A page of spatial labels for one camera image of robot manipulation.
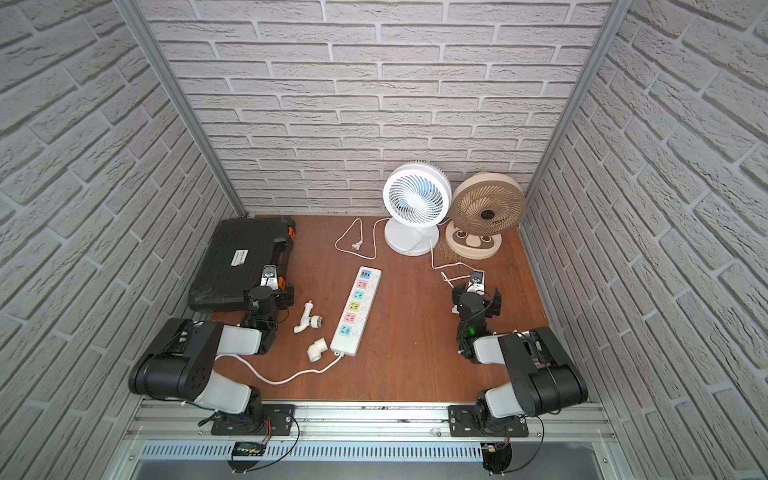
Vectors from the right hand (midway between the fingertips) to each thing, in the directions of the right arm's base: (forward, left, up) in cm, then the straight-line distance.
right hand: (484, 286), depth 91 cm
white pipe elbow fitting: (-15, +52, -5) cm, 54 cm away
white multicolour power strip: (-3, +41, -5) cm, 41 cm away
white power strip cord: (-22, +59, -6) cm, 63 cm away
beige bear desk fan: (+20, -2, +15) cm, 25 cm away
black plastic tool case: (+15, +81, +1) cm, 82 cm away
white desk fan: (+21, +20, +20) cm, 35 cm away
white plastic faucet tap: (-7, +53, -3) cm, 53 cm away
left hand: (+7, +70, +1) cm, 70 cm away
